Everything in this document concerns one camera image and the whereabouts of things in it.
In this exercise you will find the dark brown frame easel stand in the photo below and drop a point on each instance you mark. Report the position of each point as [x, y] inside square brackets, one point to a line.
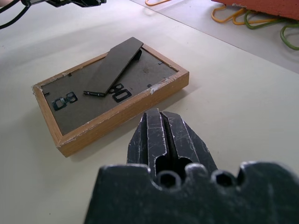
[116, 67]

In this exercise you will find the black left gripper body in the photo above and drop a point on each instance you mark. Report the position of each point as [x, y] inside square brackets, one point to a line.
[35, 2]

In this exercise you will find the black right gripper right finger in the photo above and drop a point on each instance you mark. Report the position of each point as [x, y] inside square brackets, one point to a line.
[187, 140]

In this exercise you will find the orange box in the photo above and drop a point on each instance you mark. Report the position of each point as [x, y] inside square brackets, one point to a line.
[268, 5]

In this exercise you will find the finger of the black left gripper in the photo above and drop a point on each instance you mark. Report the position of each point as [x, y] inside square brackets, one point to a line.
[77, 2]

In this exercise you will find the wooden picture frame face down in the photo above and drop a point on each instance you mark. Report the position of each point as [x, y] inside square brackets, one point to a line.
[140, 105]

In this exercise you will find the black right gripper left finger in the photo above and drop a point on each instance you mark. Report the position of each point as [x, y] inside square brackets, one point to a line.
[153, 137]

